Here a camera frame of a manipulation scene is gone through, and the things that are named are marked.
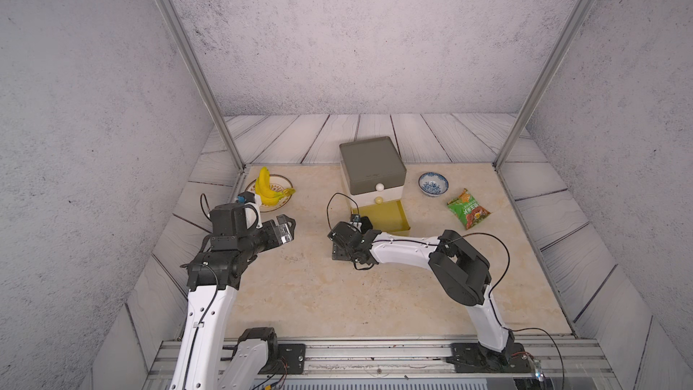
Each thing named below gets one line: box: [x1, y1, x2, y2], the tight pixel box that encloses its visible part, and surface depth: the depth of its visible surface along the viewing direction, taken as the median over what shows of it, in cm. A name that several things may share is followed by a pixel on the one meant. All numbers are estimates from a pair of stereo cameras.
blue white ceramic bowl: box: [417, 171, 450, 197], surface depth 113 cm
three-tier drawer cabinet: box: [339, 136, 411, 231], surface depth 96 cm
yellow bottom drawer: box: [351, 199, 411, 236], surface depth 101 cm
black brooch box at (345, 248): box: [327, 236, 359, 261], surface depth 74 cm
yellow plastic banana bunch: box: [254, 166, 296, 207], surface depth 107 cm
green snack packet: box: [446, 188, 492, 231], surface depth 103 cm
